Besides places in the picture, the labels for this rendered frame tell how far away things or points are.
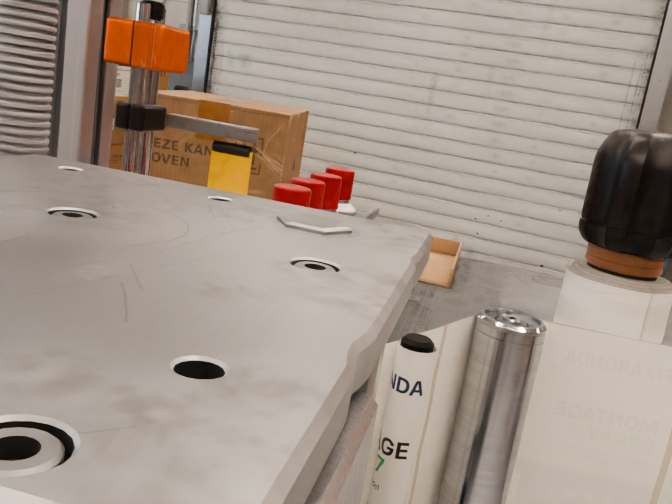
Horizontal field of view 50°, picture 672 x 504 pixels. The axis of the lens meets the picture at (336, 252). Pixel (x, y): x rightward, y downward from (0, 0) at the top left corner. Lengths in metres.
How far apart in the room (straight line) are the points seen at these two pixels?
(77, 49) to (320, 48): 4.66
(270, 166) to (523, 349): 0.81
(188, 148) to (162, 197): 1.01
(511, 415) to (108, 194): 0.29
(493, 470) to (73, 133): 0.36
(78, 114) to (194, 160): 0.64
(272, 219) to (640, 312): 0.46
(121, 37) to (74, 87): 0.06
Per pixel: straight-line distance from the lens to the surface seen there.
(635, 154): 0.58
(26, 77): 0.44
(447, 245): 1.70
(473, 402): 0.41
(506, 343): 0.39
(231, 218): 0.15
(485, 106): 4.83
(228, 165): 0.52
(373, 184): 5.03
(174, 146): 1.18
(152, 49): 0.50
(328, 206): 0.73
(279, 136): 1.15
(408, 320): 1.17
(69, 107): 0.55
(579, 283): 0.60
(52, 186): 0.17
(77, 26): 0.55
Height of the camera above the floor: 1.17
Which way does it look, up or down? 13 degrees down
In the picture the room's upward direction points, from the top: 9 degrees clockwise
